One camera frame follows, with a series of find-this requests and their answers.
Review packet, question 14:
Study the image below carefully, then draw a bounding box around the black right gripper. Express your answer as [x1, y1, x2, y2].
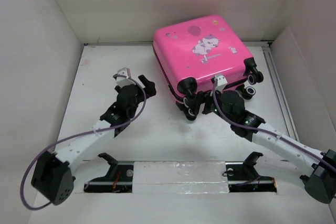
[186, 85, 234, 124]

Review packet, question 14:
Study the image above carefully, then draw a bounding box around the pink hard-shell suitcase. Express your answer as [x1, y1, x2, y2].
[152, 15, 264, 121]

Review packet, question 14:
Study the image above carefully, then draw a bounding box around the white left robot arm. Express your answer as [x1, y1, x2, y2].
[31, 74, 156, 206]

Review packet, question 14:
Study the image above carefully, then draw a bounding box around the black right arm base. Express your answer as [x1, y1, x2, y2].
[222, 152, 277, 193]

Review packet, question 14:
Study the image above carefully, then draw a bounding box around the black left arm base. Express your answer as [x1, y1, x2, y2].
[83, 153, 134, 194]

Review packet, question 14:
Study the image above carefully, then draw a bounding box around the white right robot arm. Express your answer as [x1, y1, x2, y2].
[197, 90, 335, 204]

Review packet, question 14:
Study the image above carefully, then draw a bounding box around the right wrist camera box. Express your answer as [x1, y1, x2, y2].
[213, 74, 228, 92]

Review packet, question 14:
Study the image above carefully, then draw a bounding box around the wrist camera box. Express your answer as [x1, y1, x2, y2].
[213, 74, 228, 92]
[113, 67, 133, 88]

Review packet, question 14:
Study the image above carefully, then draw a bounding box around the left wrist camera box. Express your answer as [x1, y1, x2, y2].
[113, 67, 133, 88]

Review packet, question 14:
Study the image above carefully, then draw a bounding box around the aluminium side rail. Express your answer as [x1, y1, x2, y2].
[261, 41, 300, 142]

